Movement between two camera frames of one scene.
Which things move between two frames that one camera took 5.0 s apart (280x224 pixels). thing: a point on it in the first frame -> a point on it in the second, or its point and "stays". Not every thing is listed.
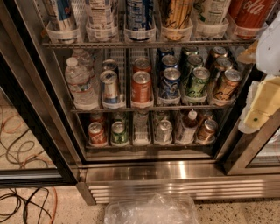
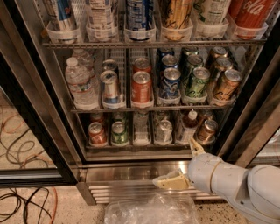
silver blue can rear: [108, 65] stays
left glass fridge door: [36, 146] stays
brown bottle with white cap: [189, 129] stays
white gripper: [270, 51] -> [201, 171]
